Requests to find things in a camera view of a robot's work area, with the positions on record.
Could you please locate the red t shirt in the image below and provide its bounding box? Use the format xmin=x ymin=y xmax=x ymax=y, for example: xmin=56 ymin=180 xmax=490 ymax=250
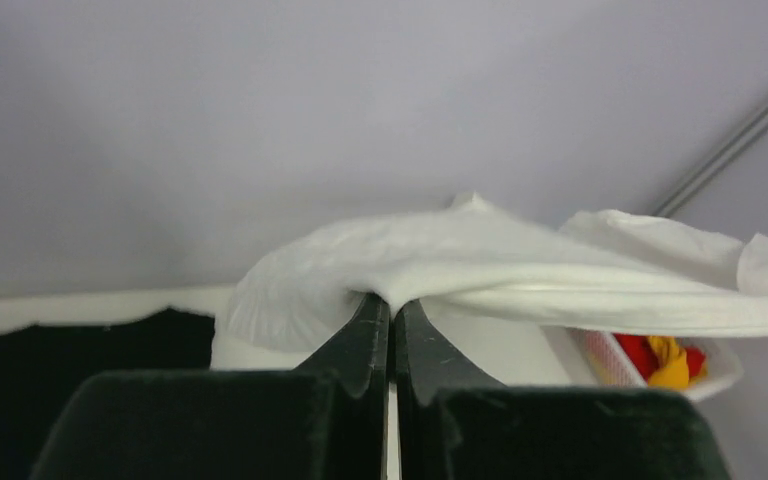
xmin=612 ymin=333 xmax=709 ymax=382

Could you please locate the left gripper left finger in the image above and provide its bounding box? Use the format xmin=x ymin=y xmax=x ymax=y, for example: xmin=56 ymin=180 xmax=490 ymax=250
xmin=32 ymin=295 xmax=390 ymax=479

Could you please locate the yellow t shirt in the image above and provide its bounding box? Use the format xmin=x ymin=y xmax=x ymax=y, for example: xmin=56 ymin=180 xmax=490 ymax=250
xmin=646 ymin=336 xmax=708 ymax=391

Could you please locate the white t shirt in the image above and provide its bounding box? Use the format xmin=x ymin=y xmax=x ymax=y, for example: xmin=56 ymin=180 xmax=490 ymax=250
xmin=211 ymin=194 xmax=768 ymax=370

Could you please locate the right aluminium corner post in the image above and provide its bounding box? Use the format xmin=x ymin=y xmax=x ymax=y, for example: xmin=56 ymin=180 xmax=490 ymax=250
xmin=647 ymin=96 xmax=768 ymax=218

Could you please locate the white plastic basket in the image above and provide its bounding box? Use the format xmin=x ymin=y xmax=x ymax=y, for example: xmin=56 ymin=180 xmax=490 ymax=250
xmin=543 ymin=327 xmax=744 ymax=402

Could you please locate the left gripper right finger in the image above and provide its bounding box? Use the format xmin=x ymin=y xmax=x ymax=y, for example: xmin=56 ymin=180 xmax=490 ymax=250
xmin=393 ymin=301 xmax=731 ymax=479

